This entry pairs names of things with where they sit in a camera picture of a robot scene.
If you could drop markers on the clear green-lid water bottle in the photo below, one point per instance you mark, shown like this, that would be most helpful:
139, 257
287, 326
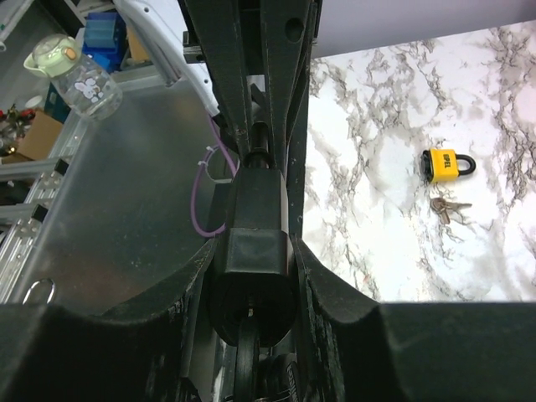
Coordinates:
84, 85

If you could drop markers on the blue storage box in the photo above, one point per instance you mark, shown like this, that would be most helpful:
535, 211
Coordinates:
105, 39

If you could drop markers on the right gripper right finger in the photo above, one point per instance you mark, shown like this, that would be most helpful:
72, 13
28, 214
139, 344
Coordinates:
353, 348

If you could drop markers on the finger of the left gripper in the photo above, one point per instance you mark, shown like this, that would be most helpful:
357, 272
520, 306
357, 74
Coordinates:
287, 32
217, 26

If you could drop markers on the cardboard box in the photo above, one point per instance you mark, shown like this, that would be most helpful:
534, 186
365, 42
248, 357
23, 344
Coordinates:
38, 141

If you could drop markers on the black padlock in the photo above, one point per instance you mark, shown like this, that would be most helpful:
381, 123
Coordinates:
252, 263

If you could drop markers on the yellow padlock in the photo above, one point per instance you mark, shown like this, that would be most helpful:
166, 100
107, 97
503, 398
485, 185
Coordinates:
445, 165

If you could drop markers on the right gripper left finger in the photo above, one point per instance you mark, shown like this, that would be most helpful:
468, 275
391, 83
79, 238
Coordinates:
133, 352

